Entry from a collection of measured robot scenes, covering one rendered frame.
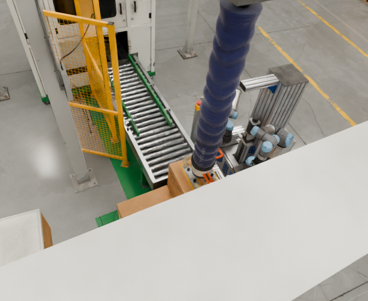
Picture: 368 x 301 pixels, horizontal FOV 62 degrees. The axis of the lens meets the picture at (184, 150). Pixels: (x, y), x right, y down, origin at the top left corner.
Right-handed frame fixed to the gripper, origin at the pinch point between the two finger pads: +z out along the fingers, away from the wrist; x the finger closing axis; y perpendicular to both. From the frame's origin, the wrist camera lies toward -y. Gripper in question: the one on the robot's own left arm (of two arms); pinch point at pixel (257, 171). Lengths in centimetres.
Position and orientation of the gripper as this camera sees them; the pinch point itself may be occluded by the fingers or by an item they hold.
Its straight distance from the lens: 258.0
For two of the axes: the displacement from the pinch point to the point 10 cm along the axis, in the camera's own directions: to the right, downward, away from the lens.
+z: -0.9, 6.2, 7.8
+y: -9.2, 2.5, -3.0
